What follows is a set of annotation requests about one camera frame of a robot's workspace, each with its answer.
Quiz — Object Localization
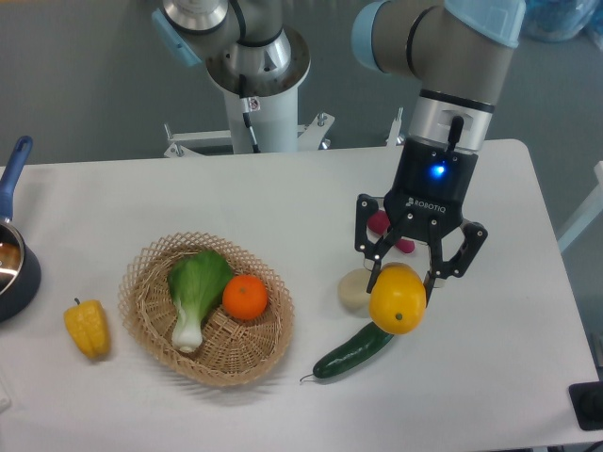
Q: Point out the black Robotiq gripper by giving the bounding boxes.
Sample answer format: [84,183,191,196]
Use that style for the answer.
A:
[354,137,488,300]

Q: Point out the yellow mango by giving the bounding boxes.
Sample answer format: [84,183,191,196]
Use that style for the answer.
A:
[368,264,427,335]

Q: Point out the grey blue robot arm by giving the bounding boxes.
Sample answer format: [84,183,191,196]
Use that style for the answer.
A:
[152,1,526,291]

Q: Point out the woven wicker basket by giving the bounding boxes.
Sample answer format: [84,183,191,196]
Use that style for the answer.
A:
[119,233,294,386]

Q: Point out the pink red toy food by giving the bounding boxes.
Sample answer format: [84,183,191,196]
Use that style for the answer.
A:
[367,210,416,254]

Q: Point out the cream round bun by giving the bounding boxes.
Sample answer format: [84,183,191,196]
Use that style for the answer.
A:
[337,268,370,311]

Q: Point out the green cucumber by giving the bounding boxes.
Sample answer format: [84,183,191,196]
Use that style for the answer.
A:
[300,322,394,382]

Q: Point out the orange fruit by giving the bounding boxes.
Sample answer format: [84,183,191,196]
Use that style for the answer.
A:
[222,275,269,320]

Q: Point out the black device at table edge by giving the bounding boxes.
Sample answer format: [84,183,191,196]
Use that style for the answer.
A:
[568,381,602,431]

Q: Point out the green bok choy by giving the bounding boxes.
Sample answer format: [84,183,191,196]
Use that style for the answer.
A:
[167,250,234,353]

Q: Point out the clear plastic bag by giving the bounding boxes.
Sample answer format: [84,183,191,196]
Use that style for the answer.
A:
[521,0,600,43]

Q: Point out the yellow bell pepper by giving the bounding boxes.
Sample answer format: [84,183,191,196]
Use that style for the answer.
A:
[63,298,111,360]

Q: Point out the white frame at right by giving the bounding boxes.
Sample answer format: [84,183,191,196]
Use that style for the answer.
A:
[557,161,602,252]

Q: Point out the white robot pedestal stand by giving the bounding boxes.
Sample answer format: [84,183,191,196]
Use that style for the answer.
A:
[158,24,335,157]

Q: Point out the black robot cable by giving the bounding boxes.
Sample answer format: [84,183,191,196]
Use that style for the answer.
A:
[229,0,262,154]

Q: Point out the blue saucepan with handle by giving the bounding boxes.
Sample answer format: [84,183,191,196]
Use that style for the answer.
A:
[1,136,41,322]

